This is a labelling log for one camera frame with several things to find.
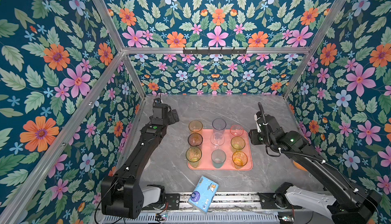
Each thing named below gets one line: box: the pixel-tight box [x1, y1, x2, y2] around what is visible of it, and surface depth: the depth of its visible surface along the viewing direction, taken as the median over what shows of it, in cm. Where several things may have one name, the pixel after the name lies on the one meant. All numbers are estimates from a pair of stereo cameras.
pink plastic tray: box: [187, 128, 254, 171], surface depth 86 cm
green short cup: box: [230, 136, 246, 150], surface depth 88 cm
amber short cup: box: [231, 150, 248, 170], surface depth 84 cm
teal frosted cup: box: [210, 149, 227, 169], surface depth 82 cm
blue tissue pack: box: [187, 175, 219, 215], surface depth 73 cm
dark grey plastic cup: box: [187, 132, 204, 147], surface depth 84 cm
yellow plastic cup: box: [188, 119, 204, 135], surface depth 88 cm
